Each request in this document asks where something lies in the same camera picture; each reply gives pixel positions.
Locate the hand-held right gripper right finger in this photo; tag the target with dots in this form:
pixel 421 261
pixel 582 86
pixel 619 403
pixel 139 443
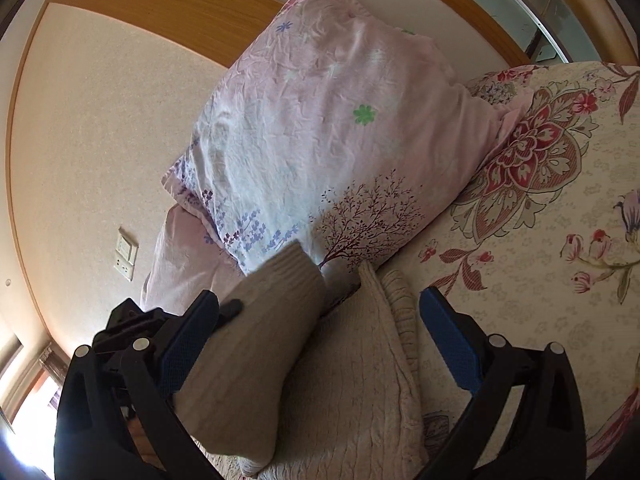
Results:
pixel 452 345

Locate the wooden headboard frame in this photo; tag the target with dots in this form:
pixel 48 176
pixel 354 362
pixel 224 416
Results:
pixel 175 7

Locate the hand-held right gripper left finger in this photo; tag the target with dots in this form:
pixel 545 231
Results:
pixel 182 342

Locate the floral bedspread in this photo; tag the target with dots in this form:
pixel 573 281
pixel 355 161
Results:
pixel 540 200

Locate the white wall socket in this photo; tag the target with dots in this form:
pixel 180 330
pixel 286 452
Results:
pixel 123 267

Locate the window with curtain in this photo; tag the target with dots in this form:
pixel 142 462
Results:
pixel 35 395

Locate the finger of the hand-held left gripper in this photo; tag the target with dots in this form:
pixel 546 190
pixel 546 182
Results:
pixel 232 307

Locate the pink pillow with tree print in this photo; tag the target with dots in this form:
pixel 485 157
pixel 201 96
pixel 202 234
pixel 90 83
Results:
pixel 320 145

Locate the pink floral pillow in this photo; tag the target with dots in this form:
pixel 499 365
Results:
pixel 172 255

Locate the white wall switch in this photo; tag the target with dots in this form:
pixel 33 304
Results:
pixel 127 245

